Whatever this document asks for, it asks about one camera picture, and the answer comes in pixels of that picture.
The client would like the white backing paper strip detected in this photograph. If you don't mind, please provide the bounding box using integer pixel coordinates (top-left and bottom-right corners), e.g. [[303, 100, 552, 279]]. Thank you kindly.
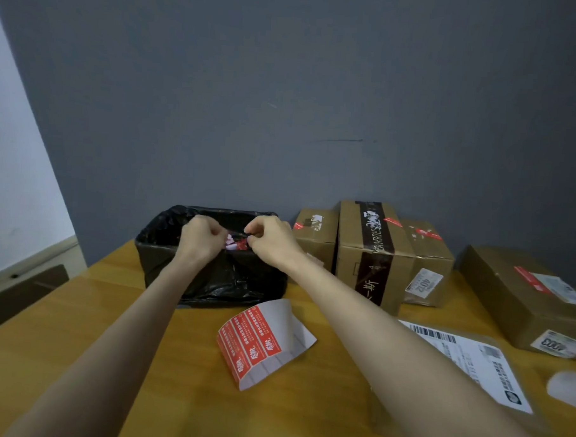
[[545, 370, 576, 412]]

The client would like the person's left forearm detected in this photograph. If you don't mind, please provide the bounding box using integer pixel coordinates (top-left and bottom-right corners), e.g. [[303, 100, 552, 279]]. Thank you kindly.
[[4, 251, 206, 437]]

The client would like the white end label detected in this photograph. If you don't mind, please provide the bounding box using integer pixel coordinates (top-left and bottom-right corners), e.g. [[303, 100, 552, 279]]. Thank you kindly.
[[529, 328, 576, 360]]

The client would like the new red sticker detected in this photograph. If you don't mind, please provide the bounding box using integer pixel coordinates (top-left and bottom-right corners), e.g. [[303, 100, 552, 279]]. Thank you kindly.
[[512, 265, 553, 295]]

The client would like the person's right hand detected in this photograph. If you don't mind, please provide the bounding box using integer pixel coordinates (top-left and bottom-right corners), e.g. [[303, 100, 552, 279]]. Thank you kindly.
[[241, 214, 311, 275]]

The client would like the long brown cardboard box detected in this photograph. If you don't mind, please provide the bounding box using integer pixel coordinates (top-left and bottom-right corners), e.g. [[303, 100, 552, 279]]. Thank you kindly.
[[455, 245, 576, 361]]

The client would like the red sticker label strip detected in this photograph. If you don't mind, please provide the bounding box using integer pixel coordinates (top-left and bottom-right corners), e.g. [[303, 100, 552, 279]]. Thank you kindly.
[[213, 296, 319, 395]]

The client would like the white shipping label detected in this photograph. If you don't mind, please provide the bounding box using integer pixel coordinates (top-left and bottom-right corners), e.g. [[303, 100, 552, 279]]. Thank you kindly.
[[394, 319, 537, 415]]

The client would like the small brown cardboard box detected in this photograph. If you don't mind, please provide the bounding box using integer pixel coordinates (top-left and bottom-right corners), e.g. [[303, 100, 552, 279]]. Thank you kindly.
[[396, 218, 458, 309], [290, 207, 341, 274], [366, 318, 558, 437]]

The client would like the black plastic trash bag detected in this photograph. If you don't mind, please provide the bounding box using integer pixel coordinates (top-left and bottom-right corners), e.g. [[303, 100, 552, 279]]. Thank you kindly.
[[131, 203, 292, 313]]

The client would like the box with black tape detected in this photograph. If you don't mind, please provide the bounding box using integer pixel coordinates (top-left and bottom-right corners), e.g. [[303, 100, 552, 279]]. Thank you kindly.
[[334, 199, 419, 317]]

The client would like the person's right forearm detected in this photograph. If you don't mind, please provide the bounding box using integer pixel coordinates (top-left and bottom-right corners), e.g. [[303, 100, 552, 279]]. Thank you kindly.
[[278, 253, 561, 437]]

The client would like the white barcode label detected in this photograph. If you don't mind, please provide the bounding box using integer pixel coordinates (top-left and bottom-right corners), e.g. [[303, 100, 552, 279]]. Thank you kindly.
[[531, 272, 576, 307]]

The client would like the person's left hand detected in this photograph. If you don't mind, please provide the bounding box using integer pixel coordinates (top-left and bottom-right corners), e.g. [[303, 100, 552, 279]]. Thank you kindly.
[[173, 214, 230, 274]]

